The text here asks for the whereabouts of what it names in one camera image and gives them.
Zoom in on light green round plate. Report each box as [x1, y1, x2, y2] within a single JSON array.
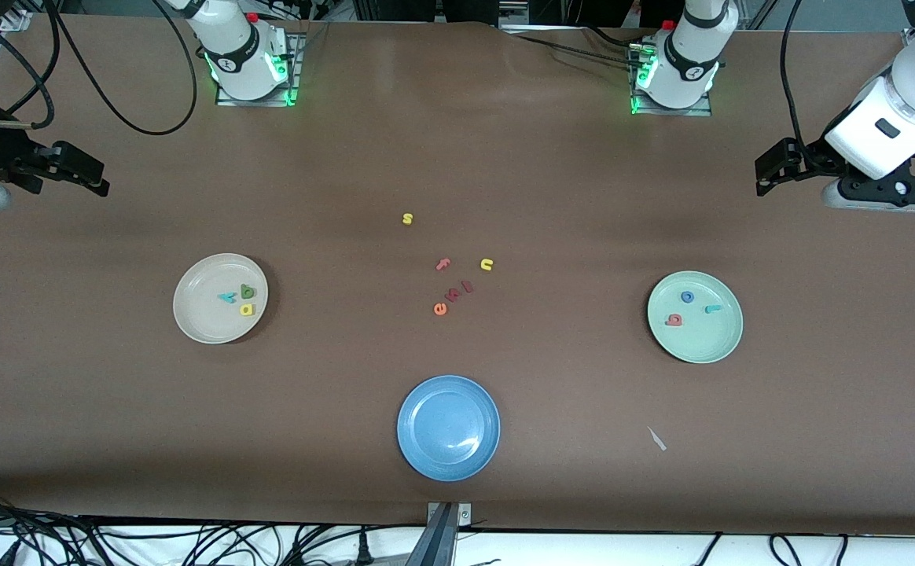
[[646, 270, 744, 365]]

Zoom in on beige round plate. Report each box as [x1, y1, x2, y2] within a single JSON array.
[[172, 252, 270, 345]]

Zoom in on blue round plate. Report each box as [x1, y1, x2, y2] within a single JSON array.
[[396, 374, 502, 482]]

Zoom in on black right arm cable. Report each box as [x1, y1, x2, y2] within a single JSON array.
[[0, 0, 199, 136]]

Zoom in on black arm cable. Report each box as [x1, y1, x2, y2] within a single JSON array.
[[780, 0, 812, 154], [0, 0, 199, 136]]

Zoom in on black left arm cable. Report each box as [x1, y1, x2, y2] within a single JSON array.
[[780, 0, 812, 154]]

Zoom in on thin black cable on mat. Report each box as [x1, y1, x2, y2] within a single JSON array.
[[514, 24, 639, 64]]

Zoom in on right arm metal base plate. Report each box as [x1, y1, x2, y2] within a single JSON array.
[[212, 20, 311, 107]]

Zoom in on grey metal bracket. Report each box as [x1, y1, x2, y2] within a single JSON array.
[[497, 0, 533, 31]]

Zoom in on black cable tangle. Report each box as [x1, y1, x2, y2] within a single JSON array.
[[0, 487, 427, 566]]

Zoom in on aluminium frame post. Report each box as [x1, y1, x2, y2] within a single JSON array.
[[406, 502, 474, 566]]

